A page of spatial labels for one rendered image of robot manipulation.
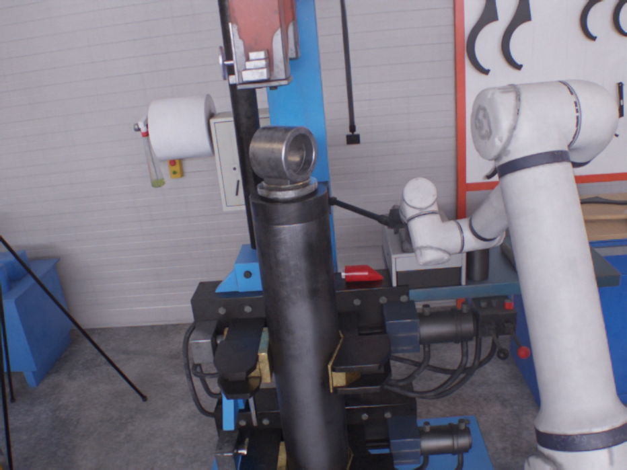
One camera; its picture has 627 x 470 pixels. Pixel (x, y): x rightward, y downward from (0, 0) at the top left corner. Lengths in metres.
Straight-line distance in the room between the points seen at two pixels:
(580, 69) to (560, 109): 2.79
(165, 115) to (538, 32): 2.24
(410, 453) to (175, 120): 1.56
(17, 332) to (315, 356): 2.39
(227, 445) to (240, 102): 1.20
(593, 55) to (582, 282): 2.93
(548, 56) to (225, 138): 2.09
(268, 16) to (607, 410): 0.97
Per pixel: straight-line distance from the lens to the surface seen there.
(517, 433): 2.94
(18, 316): 3.63
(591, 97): 1.01
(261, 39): 1.25
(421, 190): 1.45
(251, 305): 1.88
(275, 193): 1.48
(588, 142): 1.02
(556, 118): 0.96
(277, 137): 1.46
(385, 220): 1.56
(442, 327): 1.81
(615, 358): 3.06
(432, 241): 1.43
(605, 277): 2.03
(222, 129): 2.35
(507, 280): 1.93
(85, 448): 3.21
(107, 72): 3.73
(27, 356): 3.75
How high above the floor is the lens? 1.89
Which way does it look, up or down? 22 degrees down
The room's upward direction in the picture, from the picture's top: 6 degrees counter-clockwise
